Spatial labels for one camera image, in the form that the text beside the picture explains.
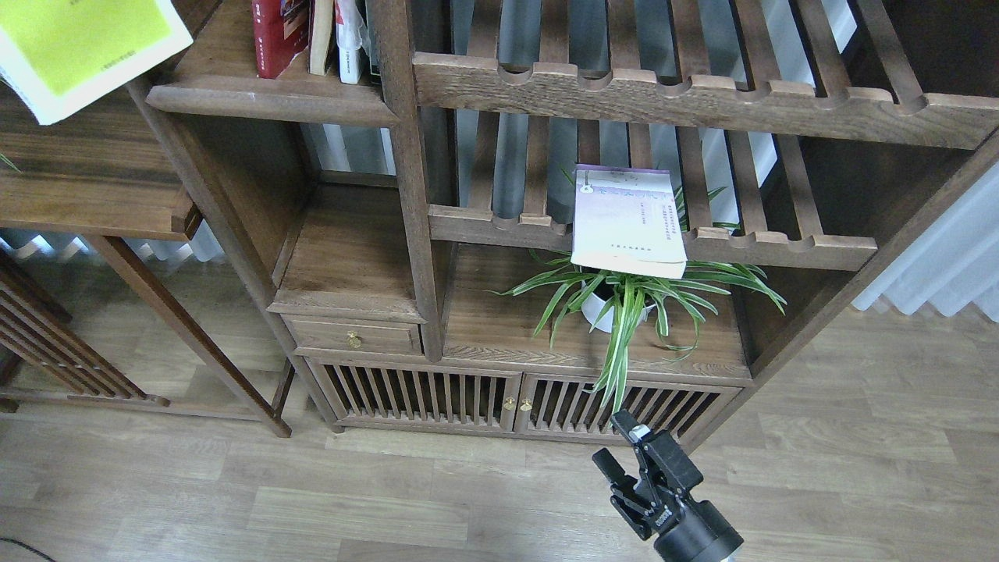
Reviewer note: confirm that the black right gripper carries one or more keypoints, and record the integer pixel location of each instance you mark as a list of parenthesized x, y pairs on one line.
[(659, 501)]

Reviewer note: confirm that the pale purple cover book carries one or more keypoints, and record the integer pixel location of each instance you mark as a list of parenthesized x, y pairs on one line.
[(626, 220)]

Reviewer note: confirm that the red cover book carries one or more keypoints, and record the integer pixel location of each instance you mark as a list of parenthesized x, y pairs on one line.
[(281, 30)]

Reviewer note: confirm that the yellow green cover book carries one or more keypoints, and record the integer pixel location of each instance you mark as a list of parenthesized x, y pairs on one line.
[(60, 56)]

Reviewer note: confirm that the white curtain behind shelf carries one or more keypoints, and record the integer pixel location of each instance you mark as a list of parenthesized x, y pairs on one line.
[(367, 150)]

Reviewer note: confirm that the white plant pot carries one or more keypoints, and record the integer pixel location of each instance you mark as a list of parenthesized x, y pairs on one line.
[(595, 303)]

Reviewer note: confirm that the spider plant green leaves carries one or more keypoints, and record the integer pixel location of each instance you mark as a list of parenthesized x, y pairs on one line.
[(572, 284)]

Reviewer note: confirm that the dark wooden bookshelf cabinet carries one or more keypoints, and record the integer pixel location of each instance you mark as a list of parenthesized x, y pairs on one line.
[(832, 178)]

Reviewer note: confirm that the brass drawer knob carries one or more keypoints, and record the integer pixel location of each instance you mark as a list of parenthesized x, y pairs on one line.
[(354, 340)]

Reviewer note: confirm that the white curtain right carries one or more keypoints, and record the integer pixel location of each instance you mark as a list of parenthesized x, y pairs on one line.
[(952, 265)]

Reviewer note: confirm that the dark upright book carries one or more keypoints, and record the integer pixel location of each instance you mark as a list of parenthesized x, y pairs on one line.
[(370, 46)]

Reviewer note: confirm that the white red upright book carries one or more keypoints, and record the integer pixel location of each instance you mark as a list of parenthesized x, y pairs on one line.
[(350, 37)]

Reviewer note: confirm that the tan upright book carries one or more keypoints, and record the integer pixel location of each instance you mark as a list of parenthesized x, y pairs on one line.
[(321, 30)]

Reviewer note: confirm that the brown wooden side table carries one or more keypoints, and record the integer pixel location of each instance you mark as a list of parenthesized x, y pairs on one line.
[(102, 175)]

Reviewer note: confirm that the slatted wooden rack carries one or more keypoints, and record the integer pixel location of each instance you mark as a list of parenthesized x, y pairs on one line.
[(34, 326)]

